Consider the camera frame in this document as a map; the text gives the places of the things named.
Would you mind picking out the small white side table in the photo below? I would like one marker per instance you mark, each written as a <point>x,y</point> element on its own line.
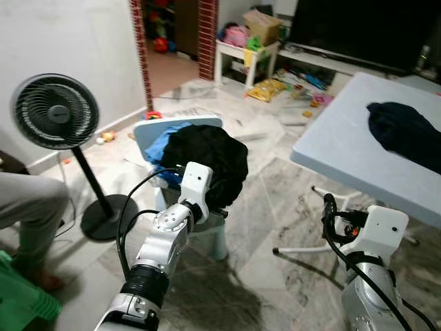
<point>227,47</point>

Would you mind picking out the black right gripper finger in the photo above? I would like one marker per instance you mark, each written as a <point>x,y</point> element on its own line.
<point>331,209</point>

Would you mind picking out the black pedestal fan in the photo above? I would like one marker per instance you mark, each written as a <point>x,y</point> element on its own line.
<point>55,114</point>

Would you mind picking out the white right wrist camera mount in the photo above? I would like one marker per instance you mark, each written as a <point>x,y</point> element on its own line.
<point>382,231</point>

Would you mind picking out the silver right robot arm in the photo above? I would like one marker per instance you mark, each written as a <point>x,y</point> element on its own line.
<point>372,296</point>

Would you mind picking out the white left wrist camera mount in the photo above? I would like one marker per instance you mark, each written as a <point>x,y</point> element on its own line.
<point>195,186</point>

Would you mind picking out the pale blue child's chair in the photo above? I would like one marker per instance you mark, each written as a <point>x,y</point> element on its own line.
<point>207,123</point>

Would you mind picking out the brown cardboard box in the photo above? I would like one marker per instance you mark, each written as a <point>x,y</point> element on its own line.
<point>262,26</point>

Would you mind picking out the black television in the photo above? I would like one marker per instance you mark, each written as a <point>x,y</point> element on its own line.
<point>358,27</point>

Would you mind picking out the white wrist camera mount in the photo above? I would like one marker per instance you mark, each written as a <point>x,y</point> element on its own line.
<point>382,231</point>
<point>195,186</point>

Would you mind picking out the yellow toy pack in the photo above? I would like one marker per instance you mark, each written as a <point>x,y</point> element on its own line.
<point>267,89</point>

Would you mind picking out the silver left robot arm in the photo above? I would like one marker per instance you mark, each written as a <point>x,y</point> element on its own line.
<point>169,238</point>

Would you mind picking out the blue cloth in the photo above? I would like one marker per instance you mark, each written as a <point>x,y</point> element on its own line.
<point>155,148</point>

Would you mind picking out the pink bag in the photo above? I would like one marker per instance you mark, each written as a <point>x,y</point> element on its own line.
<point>236,36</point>

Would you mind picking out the red ball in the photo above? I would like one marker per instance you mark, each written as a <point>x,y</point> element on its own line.
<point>160,45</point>

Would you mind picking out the black garment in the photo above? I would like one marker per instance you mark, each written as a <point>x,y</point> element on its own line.
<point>207,158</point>

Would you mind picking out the navy blue garment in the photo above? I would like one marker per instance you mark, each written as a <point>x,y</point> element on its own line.
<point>406,134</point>

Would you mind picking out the light blue folding table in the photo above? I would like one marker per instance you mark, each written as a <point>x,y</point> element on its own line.
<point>344,138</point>

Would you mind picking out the green plastic stool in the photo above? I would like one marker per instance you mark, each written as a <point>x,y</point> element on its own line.
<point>21,303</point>

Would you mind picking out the red brick pillar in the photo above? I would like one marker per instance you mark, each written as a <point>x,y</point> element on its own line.
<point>208,38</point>
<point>140,48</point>

